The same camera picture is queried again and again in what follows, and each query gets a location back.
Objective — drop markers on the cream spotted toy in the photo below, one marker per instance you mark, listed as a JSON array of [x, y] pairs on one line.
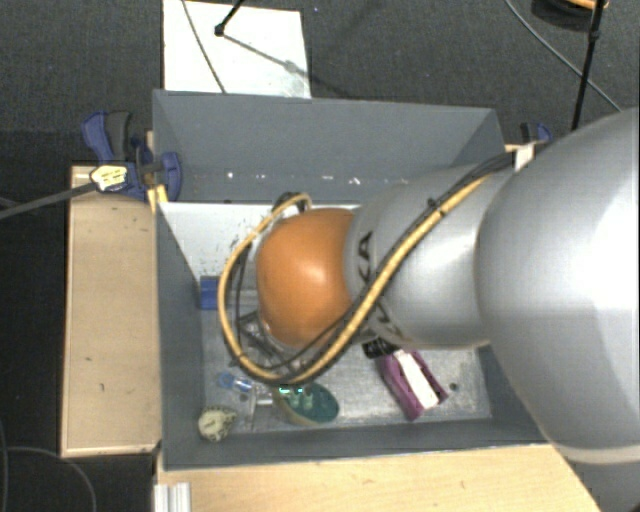
[[216, 424]]

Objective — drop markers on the purple and white clip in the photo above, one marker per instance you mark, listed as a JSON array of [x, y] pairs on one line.
[[410, 387]]

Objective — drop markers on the clear and blue plastic piece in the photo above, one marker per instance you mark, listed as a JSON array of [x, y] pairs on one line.
[[235, 384]]

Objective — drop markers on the blue block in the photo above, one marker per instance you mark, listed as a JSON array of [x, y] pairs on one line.
[[208, 293]]

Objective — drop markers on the pale wood board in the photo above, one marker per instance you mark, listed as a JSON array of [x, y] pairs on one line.
[[112, 320]]

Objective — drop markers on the grey metal bin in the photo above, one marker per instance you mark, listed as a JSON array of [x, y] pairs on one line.
[[310, 135]]

